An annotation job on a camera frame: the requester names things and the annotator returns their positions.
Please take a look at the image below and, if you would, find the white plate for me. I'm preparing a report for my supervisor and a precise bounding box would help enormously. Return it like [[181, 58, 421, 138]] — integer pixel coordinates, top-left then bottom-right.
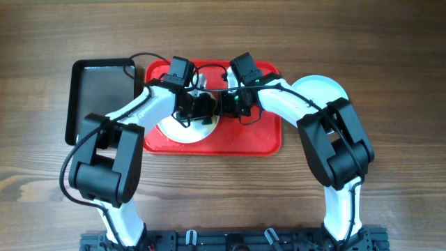
[[157, 73, 220, 144]]

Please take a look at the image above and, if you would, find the light blue plate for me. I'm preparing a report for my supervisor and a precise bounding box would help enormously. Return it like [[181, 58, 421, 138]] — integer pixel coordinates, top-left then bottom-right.
[[291, 75, 349, 107]]

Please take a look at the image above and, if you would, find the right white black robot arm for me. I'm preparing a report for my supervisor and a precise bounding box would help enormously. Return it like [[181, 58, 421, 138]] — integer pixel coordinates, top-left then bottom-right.
[[222, 71, 374, 250]]

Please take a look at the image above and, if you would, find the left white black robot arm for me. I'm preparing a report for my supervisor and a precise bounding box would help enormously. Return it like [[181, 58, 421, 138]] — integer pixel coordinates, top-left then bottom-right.
[[59, 79, 217, 250]]

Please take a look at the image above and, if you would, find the red plastic tray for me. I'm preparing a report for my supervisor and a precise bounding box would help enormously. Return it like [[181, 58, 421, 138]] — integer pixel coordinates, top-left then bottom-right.
[[144, 60, 282, 157]]

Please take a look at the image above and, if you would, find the black water tray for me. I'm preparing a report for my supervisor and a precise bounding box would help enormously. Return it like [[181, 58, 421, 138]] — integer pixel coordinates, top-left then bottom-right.
[[65, 58, 137, 145]]

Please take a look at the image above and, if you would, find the black mounting rail base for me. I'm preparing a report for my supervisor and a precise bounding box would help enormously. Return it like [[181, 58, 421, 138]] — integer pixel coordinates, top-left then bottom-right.
[[79, 227, 390, 251]]

